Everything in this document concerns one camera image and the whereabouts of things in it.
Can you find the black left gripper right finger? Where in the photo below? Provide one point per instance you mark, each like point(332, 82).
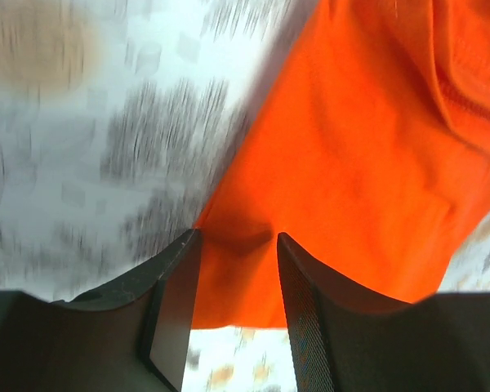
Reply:
point(347, 337)

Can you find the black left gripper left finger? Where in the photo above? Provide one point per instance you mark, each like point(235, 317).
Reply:
point(129, 334)

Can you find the orange t shirt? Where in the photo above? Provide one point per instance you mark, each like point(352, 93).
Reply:
point(372, 150)

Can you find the floral patterned table mat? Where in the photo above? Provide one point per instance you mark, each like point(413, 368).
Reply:
point(118, 121)

